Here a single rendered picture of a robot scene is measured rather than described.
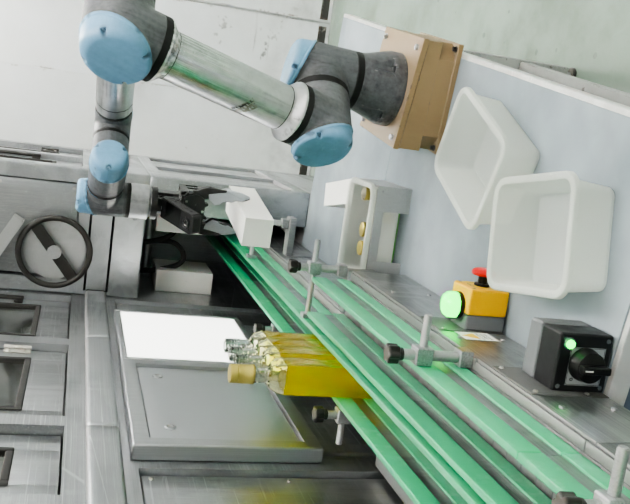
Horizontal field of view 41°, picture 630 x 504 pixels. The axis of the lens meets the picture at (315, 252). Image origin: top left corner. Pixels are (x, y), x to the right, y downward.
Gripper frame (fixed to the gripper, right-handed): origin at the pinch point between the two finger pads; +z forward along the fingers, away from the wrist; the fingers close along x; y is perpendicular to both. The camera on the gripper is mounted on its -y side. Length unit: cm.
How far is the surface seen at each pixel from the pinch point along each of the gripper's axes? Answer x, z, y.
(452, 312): -5, 25, -59
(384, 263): 4.4, 30.5, -11.5
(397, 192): -11.2, 31.0, -9.0
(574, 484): -9, 15, -112
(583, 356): -13, 29, -90
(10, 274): 44, -51, 64
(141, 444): 27, -21, -50
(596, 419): -8, 27, -98
